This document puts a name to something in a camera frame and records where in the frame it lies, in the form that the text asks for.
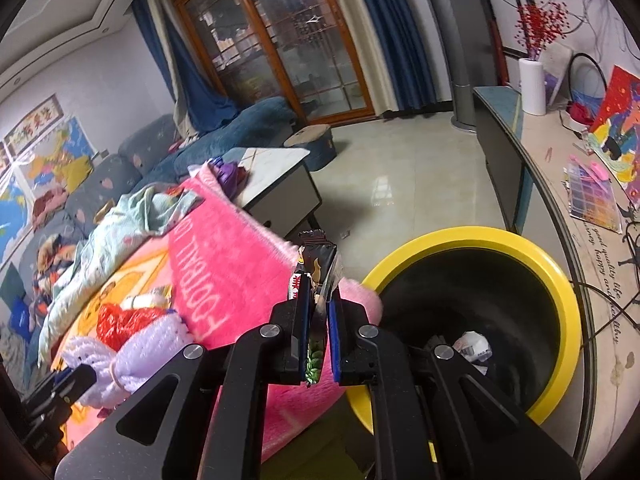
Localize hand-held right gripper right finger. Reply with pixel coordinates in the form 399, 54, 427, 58
326, 295, 582, 480

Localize white vase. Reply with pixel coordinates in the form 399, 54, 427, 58
518, 57, 547, 116

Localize colourful canvas painting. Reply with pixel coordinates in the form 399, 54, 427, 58
587, 65, 640, 206

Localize grey patterned sofa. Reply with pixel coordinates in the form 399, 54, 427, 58
0, 112, 201, 361

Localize basket with black handle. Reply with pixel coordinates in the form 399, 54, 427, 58
565, 53, 608, 128

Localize red plastic bag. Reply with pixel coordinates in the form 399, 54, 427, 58
95, 305, 166, 353

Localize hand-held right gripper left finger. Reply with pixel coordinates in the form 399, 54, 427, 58
55, 272, 313, 480

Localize grey tower air conditioner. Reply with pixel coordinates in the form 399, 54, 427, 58
415, 0, 481, 133

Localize small purple canvas painting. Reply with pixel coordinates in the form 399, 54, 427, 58
542, 42, 573, 106

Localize beige curtain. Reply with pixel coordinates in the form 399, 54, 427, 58
147, 0, 196, 136

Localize country map poster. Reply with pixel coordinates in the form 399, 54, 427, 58
20, 117, 96, 196

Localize white-topped coffee table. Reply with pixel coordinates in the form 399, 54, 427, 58
220, 147, 323, 241

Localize pile of colourful clothes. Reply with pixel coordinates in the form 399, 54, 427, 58
30, 232, 86, 311

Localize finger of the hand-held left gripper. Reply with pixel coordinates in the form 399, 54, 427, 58
47, 364, 98, 403

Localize blue bag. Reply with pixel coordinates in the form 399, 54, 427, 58
7, 297, 36, 341

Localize clear bead organiser box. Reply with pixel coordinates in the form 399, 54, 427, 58
564, 162, 623, 235

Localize long grey cabinet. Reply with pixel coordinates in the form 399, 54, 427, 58
472, 42, 640, 466

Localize light blue printed quilt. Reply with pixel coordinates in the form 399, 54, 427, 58
37, 185, 206, 366

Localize world map poster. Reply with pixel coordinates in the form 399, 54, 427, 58
0, 170, 36, 261

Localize purple bag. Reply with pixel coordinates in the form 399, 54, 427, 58
210, 158, 248, 198

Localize crumpled white paper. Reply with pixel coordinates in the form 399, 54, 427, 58
452, 331, 491, 366

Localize blue curtain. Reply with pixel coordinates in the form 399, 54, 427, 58
347, 0, 438, 111
131, 0, 238, 133

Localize dark snack wrapper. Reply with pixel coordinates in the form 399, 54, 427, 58
287, 230, 341, 386

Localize lavender mesh sponge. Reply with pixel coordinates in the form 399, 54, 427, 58
62, 317, 193, 408

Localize red berry branches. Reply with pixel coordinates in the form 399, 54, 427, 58
514, 1, 571, 61

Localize blue plush throw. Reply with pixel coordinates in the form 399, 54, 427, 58
175, 96, 298, 171

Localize wooden-framed glass door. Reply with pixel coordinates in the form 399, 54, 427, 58
165, 0, 376, 123

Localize yellow-rimmed black bin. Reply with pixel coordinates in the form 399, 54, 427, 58
345, 226, 582, 436

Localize small upholstered stool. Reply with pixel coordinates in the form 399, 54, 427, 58
284, 124, 336, 172

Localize pink printed blanket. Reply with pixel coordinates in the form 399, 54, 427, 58
60, 162, 386, 461

